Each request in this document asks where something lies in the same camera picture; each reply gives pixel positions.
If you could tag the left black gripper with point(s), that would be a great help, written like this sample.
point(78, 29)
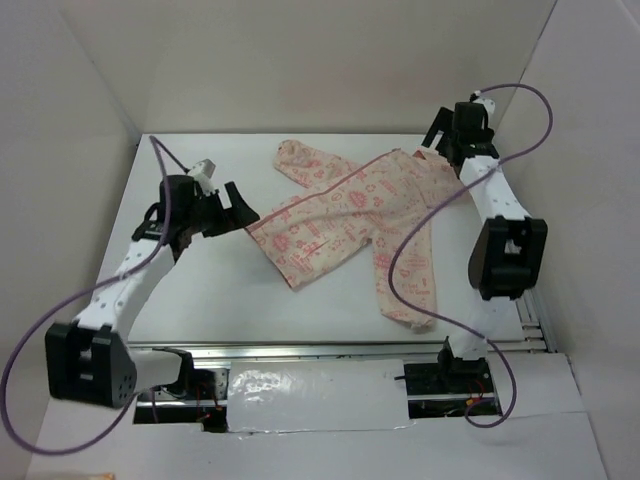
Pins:
point(239, 215)

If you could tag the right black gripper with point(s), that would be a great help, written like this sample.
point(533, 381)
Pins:
point(444, 122)

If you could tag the pink and cream jacket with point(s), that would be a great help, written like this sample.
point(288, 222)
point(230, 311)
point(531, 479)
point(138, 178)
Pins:
point(346, 206)

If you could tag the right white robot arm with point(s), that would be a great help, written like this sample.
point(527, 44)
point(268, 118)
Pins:
point(455, 230)

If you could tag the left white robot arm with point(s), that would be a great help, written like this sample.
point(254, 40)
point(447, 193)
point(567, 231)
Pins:
point(89, 359)

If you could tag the white foil cover panel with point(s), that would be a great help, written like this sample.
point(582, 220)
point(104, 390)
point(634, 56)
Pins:
point(316, 396)

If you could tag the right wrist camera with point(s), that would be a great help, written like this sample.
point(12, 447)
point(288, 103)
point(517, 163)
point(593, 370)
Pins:
point(489, 105)

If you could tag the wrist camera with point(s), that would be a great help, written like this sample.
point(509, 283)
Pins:
point(202, 172)
point(489, 105)

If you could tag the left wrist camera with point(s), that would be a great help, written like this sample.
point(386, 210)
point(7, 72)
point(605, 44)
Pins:
point(202, 172)

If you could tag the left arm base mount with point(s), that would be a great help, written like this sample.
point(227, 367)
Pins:
point(202, 402)

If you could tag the front aluminium rail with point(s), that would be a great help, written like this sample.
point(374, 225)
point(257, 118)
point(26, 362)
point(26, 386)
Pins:
point(296, 351)

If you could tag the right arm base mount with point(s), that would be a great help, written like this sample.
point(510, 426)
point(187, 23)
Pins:
point(432, 395)

